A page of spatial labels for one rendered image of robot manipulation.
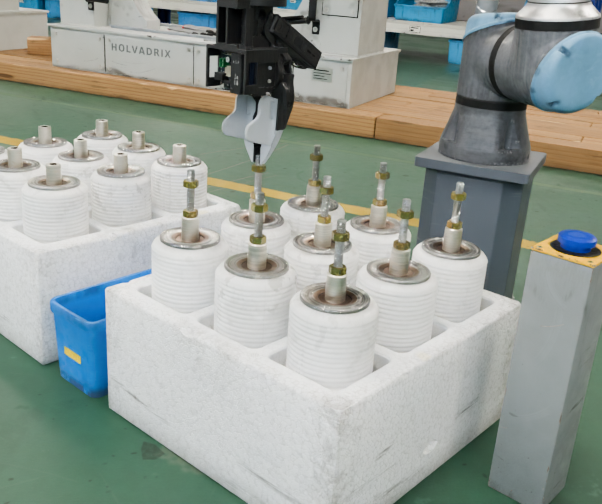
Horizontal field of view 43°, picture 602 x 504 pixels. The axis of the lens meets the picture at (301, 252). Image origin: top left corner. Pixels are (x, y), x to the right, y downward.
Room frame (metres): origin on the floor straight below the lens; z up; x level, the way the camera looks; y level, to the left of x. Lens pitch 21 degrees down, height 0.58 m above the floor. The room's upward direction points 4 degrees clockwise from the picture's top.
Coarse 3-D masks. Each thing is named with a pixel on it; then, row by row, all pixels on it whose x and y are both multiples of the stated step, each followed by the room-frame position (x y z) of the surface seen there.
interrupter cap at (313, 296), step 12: (312, 288) 0.75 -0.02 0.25; (324, 288) 0.76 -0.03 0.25; (348, 288) 0.76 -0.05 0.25; (312, 300) 0.72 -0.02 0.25; (324, 300) 0.73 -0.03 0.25; (348, 300) 0.73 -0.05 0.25; (360, 300) 0.73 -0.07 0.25; (324, 312) 0.70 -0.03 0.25; (336, 312) 0.70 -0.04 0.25; (348, 312) 0.70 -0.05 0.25
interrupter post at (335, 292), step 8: (328, 272) 0.74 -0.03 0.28; (328, 280) 0.73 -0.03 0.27; (336, 280) 0.73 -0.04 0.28; (344, 280) 0.73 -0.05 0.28; (328, 288) 0.73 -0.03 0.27; (336, 288) 0.73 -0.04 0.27; (344, 288) 0.73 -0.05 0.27; (328, 296) 0.73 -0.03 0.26; (336, 296) 0.73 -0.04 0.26; (344, 296) 0.73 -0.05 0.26
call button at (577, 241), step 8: (560, 232) 0.78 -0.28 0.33; (568, 232) 0.78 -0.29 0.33; (576, 232) 0.78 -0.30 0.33; (584, 232) 0.78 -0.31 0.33; (560, 240) 0.77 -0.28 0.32; (568, 240) 0.76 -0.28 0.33; (576, 240) 0.75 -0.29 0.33; (584, 240) 0.75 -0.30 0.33; (592, 240) 0.76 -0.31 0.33; (568, 248) 0.76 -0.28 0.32; (576, 248) 0.76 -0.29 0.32; (584, 248) 0.75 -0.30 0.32
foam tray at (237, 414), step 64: (128, 320) 0.85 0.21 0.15; (192, 320) 0.80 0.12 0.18; (512, 320) 0.90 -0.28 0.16; (128, 384) 0.85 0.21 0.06; (192, 384) 0.77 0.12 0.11; (256, 384) 0.70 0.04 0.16; (384, 384) 0.69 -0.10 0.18; (448, 384) 0.79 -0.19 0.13; (192, 448) 0.77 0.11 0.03; (256, 448) 0.70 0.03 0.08; (320, 448) 0.64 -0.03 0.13; (384, 448) 0.69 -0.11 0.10; (448, 448) 0.81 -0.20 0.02
